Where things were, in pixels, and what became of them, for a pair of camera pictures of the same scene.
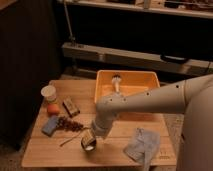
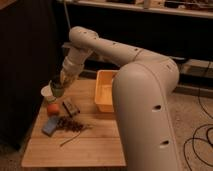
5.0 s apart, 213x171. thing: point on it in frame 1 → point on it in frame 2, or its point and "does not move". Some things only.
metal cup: x=89 y=147 → x=57 y=89
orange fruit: x=53 y=108 does not move
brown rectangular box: x=70 y=107 does not move
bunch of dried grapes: x=69 y=124 does not move
